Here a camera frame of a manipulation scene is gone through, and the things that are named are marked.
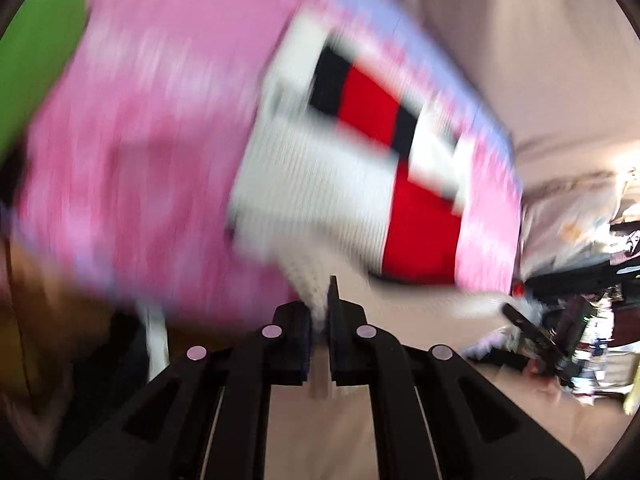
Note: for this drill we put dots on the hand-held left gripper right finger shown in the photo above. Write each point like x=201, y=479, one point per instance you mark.
x=344, y=345

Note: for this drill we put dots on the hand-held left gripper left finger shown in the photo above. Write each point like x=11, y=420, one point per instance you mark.
x=294, y=345

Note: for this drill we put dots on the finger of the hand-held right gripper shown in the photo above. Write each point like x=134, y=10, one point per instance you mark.
x=522, y=327

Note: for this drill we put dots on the white red black knit sweater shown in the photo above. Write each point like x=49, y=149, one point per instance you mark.
x=320, y=195

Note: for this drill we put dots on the brown cloth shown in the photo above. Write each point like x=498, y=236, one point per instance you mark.
x=45, y=320

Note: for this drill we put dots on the pink patterned blanket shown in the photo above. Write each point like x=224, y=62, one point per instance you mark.
x=150, y=135

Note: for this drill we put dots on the green cloth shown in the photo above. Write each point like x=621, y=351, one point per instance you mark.
x=35, y=60

